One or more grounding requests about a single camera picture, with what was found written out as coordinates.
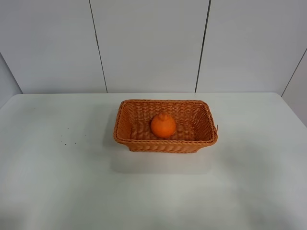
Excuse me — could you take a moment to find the orange woven wicker basket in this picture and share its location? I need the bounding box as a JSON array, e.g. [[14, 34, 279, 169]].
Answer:
[[113, 99, 218, 153]]

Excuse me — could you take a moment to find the orange with stem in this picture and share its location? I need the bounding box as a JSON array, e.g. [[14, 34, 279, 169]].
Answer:
[[151, 110, 176, 138]]

